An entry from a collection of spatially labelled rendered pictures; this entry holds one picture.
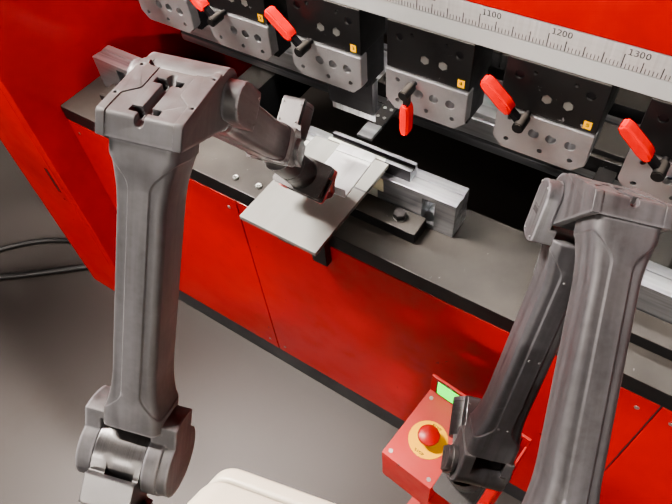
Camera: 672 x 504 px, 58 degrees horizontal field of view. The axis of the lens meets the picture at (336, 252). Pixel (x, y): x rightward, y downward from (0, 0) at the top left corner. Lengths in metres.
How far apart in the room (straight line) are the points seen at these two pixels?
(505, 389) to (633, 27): 0.47
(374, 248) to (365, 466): 0.89
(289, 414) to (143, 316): 1.49
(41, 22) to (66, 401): 1.23
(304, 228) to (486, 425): 0.52
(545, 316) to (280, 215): 0.61
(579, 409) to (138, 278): 0.41
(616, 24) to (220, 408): 1.65
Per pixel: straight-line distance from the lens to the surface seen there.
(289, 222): 1.16
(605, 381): 0.60
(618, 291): 0.60
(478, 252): 1.27
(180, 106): 0.53
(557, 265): 0.70
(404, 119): 1.05
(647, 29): 0.87
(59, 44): 1.78
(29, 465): 2.26
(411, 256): 1.25
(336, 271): 1.39
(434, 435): 1.14
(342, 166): 1.24
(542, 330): 0.73
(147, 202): 0.54
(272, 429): 2.04
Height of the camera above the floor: 1.87
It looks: 53 degrees down
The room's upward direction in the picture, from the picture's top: 6 degrees counter-clockwise
